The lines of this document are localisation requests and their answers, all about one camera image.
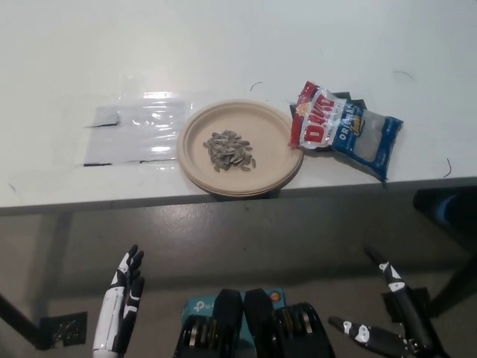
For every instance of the sunflower seeds pile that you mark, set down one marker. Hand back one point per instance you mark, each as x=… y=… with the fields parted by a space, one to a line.
x=227 y=151

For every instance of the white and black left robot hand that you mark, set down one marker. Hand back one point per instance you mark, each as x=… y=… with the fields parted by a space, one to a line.
x=110 y=320

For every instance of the red blue sunflower seed bag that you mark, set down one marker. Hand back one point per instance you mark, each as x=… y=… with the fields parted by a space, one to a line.
x=354 y=134

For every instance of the teal tp-link box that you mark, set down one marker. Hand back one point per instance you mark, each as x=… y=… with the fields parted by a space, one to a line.
x=194 y=307

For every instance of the black and blue object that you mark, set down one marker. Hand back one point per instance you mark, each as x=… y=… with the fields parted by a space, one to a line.
x=432 y=203

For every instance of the clear plastic taped sheet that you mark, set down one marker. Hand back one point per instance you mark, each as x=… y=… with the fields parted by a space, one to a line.
x=134 y=138

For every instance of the beige paper plate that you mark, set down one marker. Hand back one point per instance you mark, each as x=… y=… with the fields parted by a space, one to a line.
x=253 y=191
x=272 y=149

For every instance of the black table leg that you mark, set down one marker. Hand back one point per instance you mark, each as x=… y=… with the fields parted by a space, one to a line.
x=16 y=322
x=452 y=274

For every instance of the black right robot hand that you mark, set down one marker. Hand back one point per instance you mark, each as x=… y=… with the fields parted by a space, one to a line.
x=413 y=328

